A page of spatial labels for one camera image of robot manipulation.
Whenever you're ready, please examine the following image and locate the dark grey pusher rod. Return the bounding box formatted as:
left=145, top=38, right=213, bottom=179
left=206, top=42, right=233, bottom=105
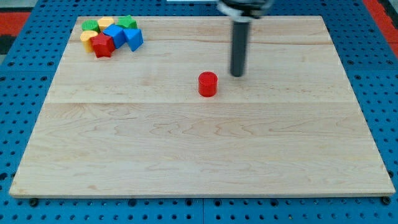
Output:
left=230, top=21, right=250, bottom=77

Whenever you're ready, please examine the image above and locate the red cylinder block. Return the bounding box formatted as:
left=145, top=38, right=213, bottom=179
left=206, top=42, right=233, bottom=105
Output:
left=198, top=72, right=218, bottom=97

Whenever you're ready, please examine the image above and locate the green star block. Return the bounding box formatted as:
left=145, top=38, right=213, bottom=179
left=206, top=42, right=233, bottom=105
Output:
left=116, top=15, right=137, bottom=29

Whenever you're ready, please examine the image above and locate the red star block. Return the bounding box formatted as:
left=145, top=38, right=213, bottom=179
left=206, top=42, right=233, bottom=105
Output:
left=90, top=33, right=115, bottom=58

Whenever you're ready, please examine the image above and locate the blue triangle block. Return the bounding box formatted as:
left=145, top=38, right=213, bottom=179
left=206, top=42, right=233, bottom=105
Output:
left=123, top=29, right=144, bottom=52

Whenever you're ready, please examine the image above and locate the blue cube block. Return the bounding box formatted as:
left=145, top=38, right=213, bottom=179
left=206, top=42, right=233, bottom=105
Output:
left=103, top=24, right=126, bottom=49

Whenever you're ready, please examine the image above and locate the yellow hexagon block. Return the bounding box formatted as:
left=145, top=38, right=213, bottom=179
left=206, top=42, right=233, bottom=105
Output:
left=97, top=16, right=115, bottom=32

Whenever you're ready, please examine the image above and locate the light wooden board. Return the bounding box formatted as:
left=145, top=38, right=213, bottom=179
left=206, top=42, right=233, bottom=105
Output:
left=9, top=16, right=396, bottom=198

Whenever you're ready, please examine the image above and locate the green cylinder block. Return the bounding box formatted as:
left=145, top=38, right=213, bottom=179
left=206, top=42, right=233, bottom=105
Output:
left=81, top=19, right=100, bottom=33

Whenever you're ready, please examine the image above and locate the yellow cylinder block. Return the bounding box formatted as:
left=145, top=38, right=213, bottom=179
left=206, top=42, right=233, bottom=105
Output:
left=80, top=30, right=98, bottom=53

